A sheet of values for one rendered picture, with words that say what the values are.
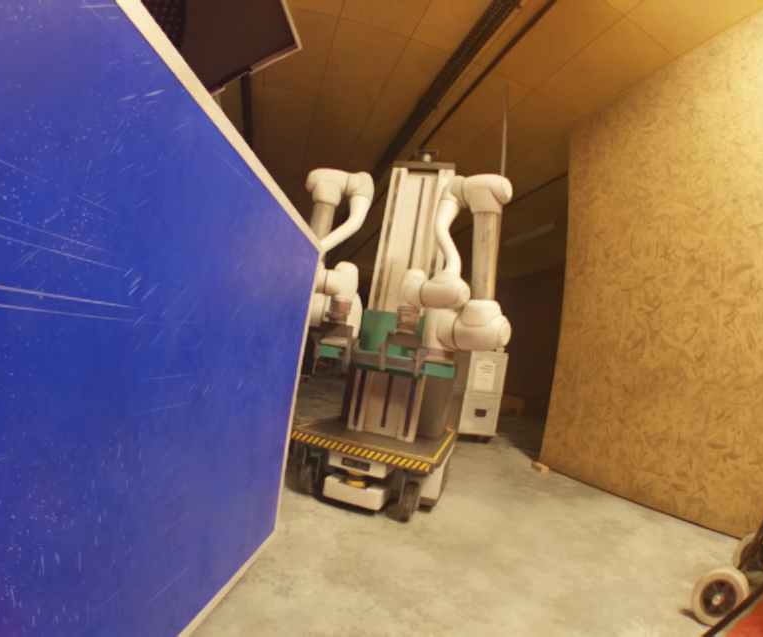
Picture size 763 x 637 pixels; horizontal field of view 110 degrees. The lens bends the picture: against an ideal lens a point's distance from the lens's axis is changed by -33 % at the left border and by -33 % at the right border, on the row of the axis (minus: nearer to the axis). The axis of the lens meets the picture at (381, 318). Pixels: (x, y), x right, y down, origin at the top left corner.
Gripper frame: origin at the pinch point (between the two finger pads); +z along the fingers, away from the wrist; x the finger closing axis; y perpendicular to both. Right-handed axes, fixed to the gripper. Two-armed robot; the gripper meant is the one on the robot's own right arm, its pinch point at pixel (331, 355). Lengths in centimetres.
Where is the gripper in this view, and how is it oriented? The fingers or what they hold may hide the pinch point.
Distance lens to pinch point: 159.8
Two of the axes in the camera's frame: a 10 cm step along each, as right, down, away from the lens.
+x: -9.5, -1.3, 2.9
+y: 2.7, 1.5, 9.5
